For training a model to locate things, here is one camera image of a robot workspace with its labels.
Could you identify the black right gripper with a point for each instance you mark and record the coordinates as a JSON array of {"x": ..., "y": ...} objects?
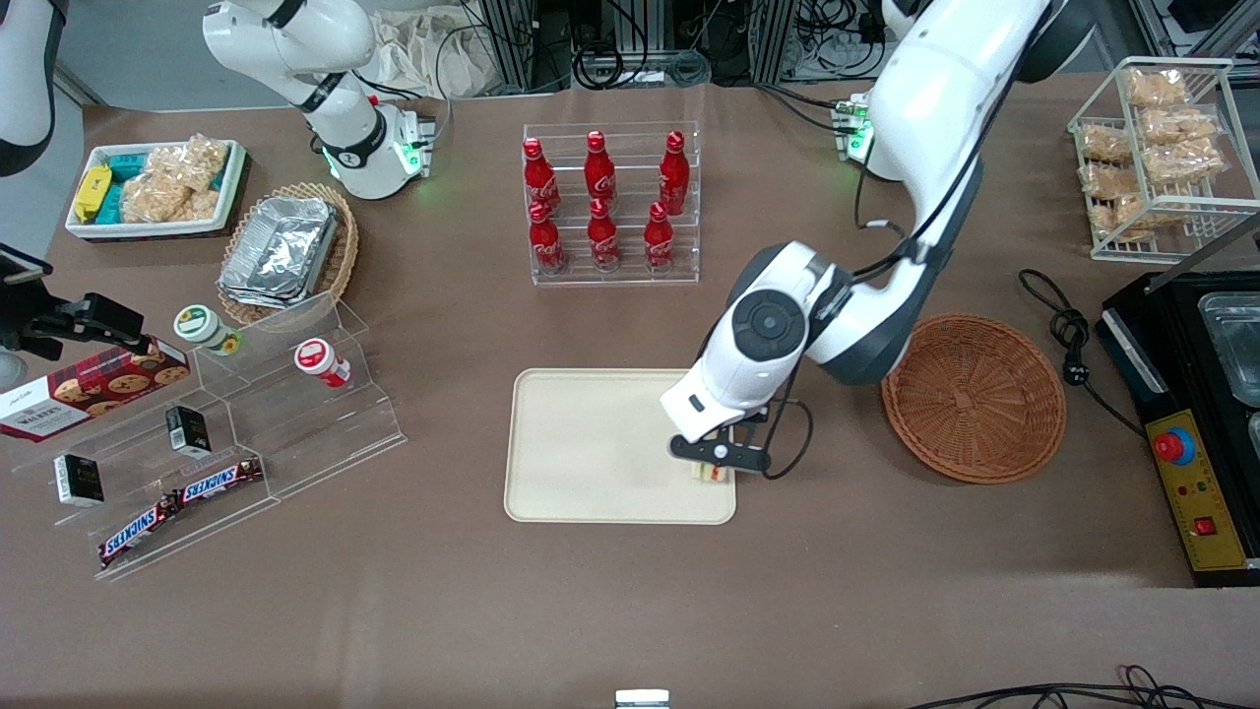
[{"x": 61, "y": 321}]

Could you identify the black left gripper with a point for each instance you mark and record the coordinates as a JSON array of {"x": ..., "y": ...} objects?
[{"x": 757, "y": 418}]

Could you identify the triangular sandwich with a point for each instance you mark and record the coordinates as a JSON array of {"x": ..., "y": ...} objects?
[{"x": 714, "y": 476}]

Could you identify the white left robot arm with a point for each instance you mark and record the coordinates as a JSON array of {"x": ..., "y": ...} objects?
[{"x": 935, "y": 98}]

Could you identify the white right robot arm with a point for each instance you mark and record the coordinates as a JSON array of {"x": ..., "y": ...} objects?
[{"x": 349, "y": 148}]

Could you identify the white rectangular snack tray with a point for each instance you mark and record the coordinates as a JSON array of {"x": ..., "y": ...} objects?
[{"x": 148, "y": 228}]

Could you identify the beige rectangular tray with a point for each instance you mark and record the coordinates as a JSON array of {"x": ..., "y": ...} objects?
[{"x": 591, "y": 448}]

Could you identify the light oval wicker basket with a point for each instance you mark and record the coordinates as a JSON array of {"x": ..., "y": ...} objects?
[{"x": 345, "y": 256}]

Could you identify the brown round wicker basket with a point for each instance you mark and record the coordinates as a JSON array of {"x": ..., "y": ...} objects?
[{"x": 975, "y": 399}]

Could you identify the red cookie box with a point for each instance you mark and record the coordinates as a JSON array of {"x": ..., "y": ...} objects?
[{"x": 89, "y": 394}]

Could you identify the green lid cup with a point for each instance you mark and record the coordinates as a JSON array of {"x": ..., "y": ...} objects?
[{"x": 200, "y": 325}]

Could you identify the teal snack pack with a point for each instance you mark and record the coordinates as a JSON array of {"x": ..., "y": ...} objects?
[
  {"x": 126, "y": 165},
  {"x": 111, "y": 204}
]

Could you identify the yellow snack pack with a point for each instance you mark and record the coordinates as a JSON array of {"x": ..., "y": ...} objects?
[{"x": 92, "y": 192}]

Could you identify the clear rice cracker bag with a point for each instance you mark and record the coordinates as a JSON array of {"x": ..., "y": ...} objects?
[
  {"x": 197, "y": 162},
  {"x": 162, "y": 200}
]

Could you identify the small black box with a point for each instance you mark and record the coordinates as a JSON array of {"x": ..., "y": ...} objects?
[
  {"x": 187, "y": 430},
  {"x": 79, "y": 480}
]

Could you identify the aluminium foil container stack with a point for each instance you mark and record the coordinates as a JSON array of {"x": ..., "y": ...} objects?
[{"x": 281, "y": 251}]

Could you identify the Snickers chocolate bar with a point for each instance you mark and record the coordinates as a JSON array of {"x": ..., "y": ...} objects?
[
  {"x": 138, "y": 532},
  {"x": 219, "y": 480}
]

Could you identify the red lid cup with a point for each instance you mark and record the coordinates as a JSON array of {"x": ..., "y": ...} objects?
[{"x": 317, "y": 359}]

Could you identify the clear acrylic bottle rack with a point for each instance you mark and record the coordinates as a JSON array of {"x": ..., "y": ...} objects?
[{"x": 630, "y": 276}]

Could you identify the clear acrylic step display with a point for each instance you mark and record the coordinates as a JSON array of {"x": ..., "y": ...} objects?
[{"x": 315, "y": 433}]

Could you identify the red cola bottle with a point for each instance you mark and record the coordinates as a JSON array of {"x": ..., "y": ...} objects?
[
  {"x": 599, "y": 175},
  {"x": 602, "y": 241},
  {"x": 659, "y": 241},
  {"x": 539, "y": 182},
  {"x": 545, "y": 244},
  {"x": 673, "y": 177}
]

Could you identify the beige crumpled cloth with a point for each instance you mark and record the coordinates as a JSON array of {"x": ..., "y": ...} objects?
[{"x": 423, "y": 54}]

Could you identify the red emergency stop button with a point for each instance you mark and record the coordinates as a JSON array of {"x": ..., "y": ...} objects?
[{"x": 1173, "y": 447}]

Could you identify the bagged fried snack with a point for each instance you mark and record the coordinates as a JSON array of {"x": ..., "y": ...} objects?
[
  {"x": 1104, "y": 143},
  {"x": 1179, "y": 125},
  {"x": 1155, "y": 87},
  {"x": 1181, "y": 161},
  {"x": 1107, "y": 180},
  {"x": 1120, "y": 219}
]

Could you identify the black appliance with yellow panel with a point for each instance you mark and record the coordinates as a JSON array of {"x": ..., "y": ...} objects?
[{"x": 1206, "y": 492}]

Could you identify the aluminium frame post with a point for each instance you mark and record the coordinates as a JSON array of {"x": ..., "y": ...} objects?
[
  {"x": 507, "y": 44},
  {"x": 775, "y": 39}
]

